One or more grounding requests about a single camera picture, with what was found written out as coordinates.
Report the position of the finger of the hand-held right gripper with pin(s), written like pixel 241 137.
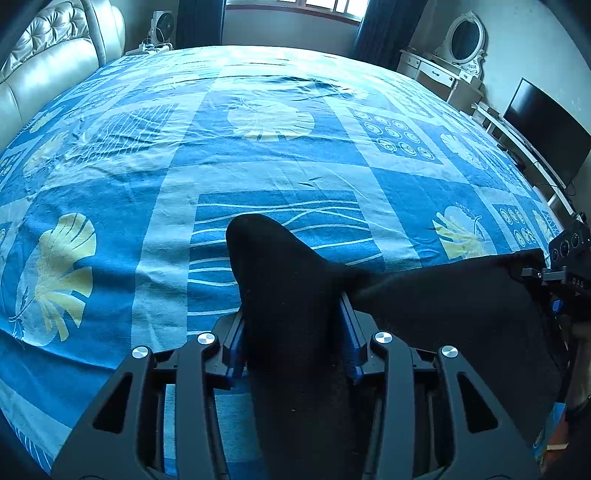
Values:
pixel 556 306
pixel 533 272

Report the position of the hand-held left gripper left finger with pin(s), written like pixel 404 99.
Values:
pixel 238 341

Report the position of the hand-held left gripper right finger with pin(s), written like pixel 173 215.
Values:
pixel 351 332

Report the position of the black pants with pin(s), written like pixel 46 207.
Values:
pixel 295 323

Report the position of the black television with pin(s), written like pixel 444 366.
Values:
pixel 549 129

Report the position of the white television stand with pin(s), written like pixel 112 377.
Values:
pixel 508 134

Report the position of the blue leaf-patterned bedsheet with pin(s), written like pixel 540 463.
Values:
pixel 277 161

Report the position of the white dressing table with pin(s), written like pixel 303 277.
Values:
pixel 434 76

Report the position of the oval white-framed mirror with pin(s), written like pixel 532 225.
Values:
pixel 466 39

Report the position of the dark blue curtain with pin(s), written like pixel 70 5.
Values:
pixel 388 32
pixel 201 21

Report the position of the white fan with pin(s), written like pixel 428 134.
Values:
pixel 161 27

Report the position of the window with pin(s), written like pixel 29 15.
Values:
pixel 300 5

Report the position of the beige leather headboard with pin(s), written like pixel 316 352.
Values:
pixel 51 60

